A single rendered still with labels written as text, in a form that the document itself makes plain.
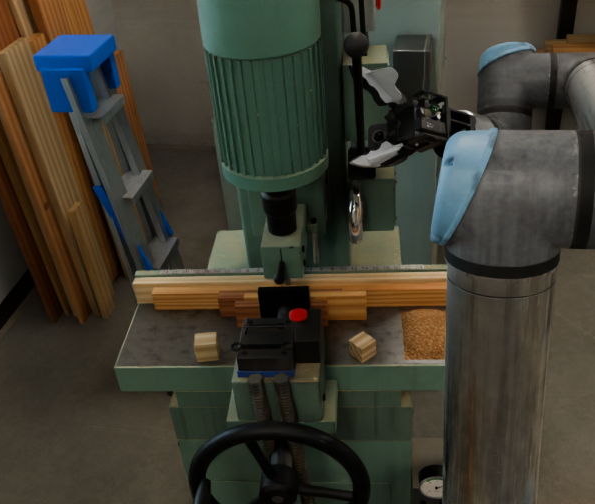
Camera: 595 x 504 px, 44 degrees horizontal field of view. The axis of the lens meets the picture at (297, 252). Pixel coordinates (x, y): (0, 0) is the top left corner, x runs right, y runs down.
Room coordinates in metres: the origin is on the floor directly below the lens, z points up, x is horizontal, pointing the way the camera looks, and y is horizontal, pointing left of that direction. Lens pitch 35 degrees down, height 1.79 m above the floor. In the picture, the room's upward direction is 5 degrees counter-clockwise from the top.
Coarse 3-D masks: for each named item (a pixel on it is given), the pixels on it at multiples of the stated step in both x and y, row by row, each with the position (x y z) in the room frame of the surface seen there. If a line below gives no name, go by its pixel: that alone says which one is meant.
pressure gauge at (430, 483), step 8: (424, 472) 0.84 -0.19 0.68; (432, 472) 0.84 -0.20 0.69; (440, 472) 0.84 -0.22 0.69; (424, 480) 0.83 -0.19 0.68; (432, 480) 0.83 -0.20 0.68; (440, 480) 0.83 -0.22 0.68; (424, 488) 0.83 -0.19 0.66; (432, 488) 0.83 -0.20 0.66; (440, 488) 0.83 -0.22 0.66; (432, 496) 0.83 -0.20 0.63; (440, 496) 0.83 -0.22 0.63
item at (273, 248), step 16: (304, 208) 1.15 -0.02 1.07; (304, 224) 1.12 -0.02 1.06; (272, 240) 1.06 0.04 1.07; (288, 240) 1.05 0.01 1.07; (304, 240) 1.10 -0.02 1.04; (272, 256) 1.04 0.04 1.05; (288, 256) 1.03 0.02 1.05; (304, 256) 1.07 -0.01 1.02; (272, 272) 1.04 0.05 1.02; (288, 272) 1.03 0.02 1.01
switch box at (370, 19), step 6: (354, 0) 1.34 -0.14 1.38; (366, 0) 1.33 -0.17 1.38; (372, 0) 1.33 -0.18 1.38; (342, 6) 1.34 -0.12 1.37; (354, 6) 1.34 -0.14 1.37; (366, 6) 1.33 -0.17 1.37; (372, 6) 1.33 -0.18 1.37; (342, 12) 1.34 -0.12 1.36; (348, 12) 1.34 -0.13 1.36; (366, 12) 1.33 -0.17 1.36; (372, 12) 1.33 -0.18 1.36; (342, 18) 1.34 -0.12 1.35; (348, 18) 1.34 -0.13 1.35; (366, 18) 1.33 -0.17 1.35; (372, 18) 1.33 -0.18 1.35; (342, 24) 1.34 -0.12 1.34; (348, 24) 1.34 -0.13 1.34; (366, 24) 1.33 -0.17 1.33; (372, 24) 1.33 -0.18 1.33; (342, 30) 1.34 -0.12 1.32; (348, 30) 1.34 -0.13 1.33; (366, 30) 1.33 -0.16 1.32; (372, 30) 1.33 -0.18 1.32
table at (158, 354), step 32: (160, 320) 1.08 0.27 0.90; (192, 320) 1.07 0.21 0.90; (224, 320) 1.06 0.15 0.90; (352, 320) 1.02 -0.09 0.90; (384, 320) 1.02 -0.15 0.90; (128, 352) 1.00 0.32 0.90; (160, 352) 0.99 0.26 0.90; (192, 352) 0.98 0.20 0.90; (224, 352) 0.97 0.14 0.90; (384, 352) 0.93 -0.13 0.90; (128, 384) 0.96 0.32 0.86; (160, 384) 0.95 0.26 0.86; (192, 384) 0.94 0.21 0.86; (224, 384) 0.94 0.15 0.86; (352, 384) 0.91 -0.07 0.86; (384, 384) 0.90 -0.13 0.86; (416, 384) 0.89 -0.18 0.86
